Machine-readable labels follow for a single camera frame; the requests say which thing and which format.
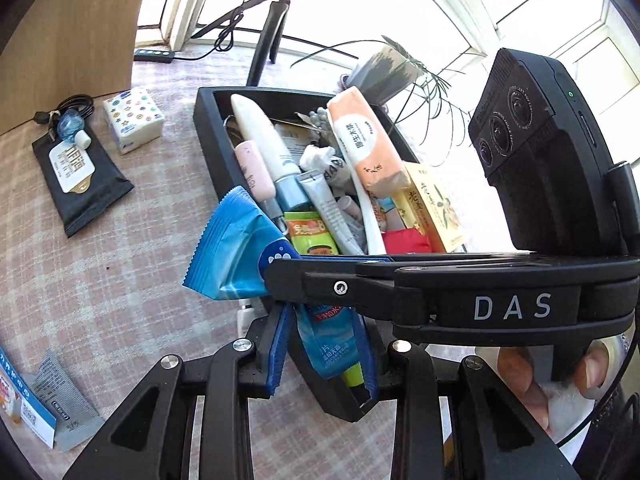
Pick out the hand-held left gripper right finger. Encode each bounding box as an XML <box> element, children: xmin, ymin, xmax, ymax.
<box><xmin>350</xmin><ymin>310</ymin><xmax>581</xmax><ymax>480</ymax></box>

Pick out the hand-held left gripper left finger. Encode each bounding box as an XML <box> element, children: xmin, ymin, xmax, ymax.
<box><xmin>62</xmin><ymin>304</ymin><xmax>297</xmax><ymax>480</ymax></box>

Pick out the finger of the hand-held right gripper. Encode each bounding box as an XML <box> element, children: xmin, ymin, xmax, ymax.
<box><xmin>300</xmin><ymin>251</ymin><xmax>531</xmax><ymax>267</ymax></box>
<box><xmin>262</xmin><ymin>258</ymin><xmax>437</xmax><ymax>324</ymax></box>

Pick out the blue foil packet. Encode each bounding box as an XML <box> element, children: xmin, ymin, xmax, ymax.
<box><xmin>182</xmin><ymin>186</ymin><xmax>368</xmax><ymax>381</ymax></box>

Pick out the black storage tray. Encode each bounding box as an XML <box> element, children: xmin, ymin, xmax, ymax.
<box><xmin>192</xmin><ymin>86</ymin><xmax>471</xmax><ymax>423</ymax></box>

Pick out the black wet wipe pack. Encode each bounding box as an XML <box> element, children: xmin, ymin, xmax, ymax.
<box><xmin>31</xmin><ymin>132</ymin><xmax>135</xmax><ymax>238</ymax></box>

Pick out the black usb cable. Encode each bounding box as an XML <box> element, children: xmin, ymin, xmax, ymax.
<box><xmin>34</xmin><ymin>95</ymin><xmax>96</xmax><ymax>128</ymax></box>

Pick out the person's right hand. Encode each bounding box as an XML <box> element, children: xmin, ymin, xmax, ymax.
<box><xmin>497</xmin><ymin>337</ymin><xmax>623</xmax><ymax>438</ymax></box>

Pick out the green tube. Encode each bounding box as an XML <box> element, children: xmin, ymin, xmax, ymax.
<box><xmin>342</xmin><ymin>362</ymin><xmax>366</xmax><ymax>389</ymax></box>

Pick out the green snack packet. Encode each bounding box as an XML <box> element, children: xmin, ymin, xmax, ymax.
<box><xmin>283</xmin><ymin>211</ymin><xmax>341</xmax><ymax>257</ymax></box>

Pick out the white adapter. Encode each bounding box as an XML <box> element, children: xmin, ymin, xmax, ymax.
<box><xmin>236</xmin><ymin>299</ymin><xmax>257</xmax><ymax>336</ymax></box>

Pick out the red pouch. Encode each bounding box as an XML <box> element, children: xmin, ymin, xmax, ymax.
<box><xmin>381</xmin><ymin>227</ymin><xmax>432</xmax><ymax>255</ymax></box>

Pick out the grey tube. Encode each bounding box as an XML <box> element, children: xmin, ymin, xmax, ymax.
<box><xmin>296</xmin><ymin>170</ymin><xmax>363</xmax><ymax>256</ymax></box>

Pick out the yellow box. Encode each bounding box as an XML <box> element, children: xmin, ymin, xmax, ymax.
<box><xmin>392</xmin><ymin>162</ymin><xmax>468</xmax><ymax>253</ymax></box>

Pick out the crumpled white wrapper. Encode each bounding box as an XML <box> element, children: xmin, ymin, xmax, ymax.
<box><xmin>300</xmin><ymin>144</ymin><xmax>347</xmax><ymax>187</ymax></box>

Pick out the orange white tube pack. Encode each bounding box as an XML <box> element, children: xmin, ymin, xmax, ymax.
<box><xmin>326</xmin><ymin>85</ymin><xmax>412</xmax><ymax>196</ymax></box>

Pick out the pink tube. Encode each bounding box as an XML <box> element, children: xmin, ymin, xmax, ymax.
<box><xmin>235</xmin><ymin>141</ymin><xmax>281</xmax><ymax>221</ymax></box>

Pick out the white tube with blue cap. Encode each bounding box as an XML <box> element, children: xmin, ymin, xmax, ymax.
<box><xmin>230</xmin><ymin>94</ymin><xmax>313</xmax><ymax>211</ymax></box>

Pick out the grey white plant pot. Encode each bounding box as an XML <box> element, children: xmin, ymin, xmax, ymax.
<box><xmin>345</xmin><ymin>44</ymin><xmax>426</xmax><ymax>106</ymax></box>

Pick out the green spider plant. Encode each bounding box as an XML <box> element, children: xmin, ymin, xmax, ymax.
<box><xmin>290</xmin><ymin>35</ymin><xmax>481</xmax><ymax>166</ymax></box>

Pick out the grey foil packet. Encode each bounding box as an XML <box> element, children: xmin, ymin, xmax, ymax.
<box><xmin>22</xmin><ymin>349</ymin><xmax>103</xmax><ymax>451</ymax></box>

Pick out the black tripod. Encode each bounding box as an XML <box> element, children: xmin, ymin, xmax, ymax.
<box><xmin>192</xmin><ymin>0</ymin><xmax>321</xmax><ymax>88</ymax></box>

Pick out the patterned white tissue pack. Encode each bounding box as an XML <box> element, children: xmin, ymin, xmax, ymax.
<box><xmin>102</xmin><ymin>87</ymin><xmax>166</xmax><ymax>155</ymax></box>

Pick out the blue and white box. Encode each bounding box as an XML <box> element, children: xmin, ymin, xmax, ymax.
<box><xmin>0</xmin><ymin>345</ymin><xmax>57</xmax><ymax>448</ymax></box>

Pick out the small blue sanitizer bottle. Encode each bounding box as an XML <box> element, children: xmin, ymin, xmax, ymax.
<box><xmin>57</xmin><ymin>110</ymin><xmax>93</xmax><ymax>148</ymax></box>

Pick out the light wooden board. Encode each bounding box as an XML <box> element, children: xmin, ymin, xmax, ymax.
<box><xmin>0</xmin><ymin>0</ymin><xmax>156</xmax><ymax>136</ymax></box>

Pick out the white plastic handle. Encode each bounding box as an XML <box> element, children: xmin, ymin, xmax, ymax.
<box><xmin>344</xmin><ymin>160</ymin><xmax>387</xmax><ymax>256</ymax></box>

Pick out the black ring light cord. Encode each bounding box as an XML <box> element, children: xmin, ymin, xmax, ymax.
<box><xmin>175</xmin><ymin>7</ymin><xmax>243</xmax><ymax>61</ymax></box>

